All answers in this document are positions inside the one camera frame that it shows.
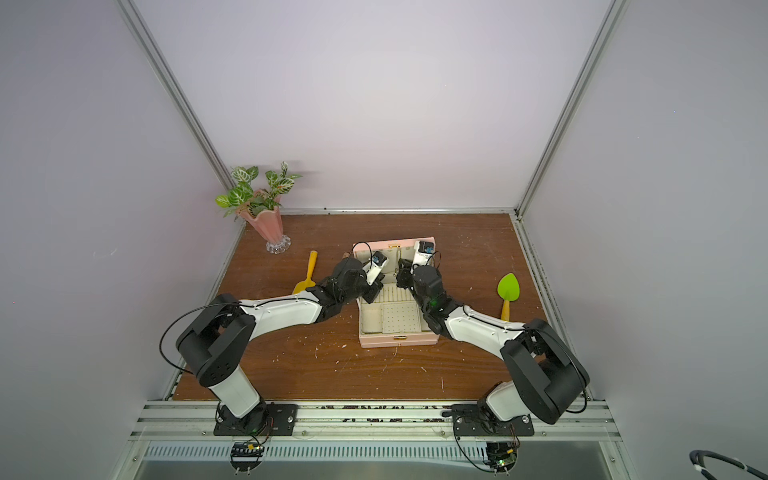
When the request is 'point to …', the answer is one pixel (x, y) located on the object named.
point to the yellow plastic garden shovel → (302, 285)
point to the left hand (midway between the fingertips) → (385, 274)
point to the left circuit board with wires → (246, 456)
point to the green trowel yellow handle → (508, 290)
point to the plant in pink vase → (261, 209)
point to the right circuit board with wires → (501, 457)
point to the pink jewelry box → (397, 319)
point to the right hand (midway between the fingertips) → (407, 253)
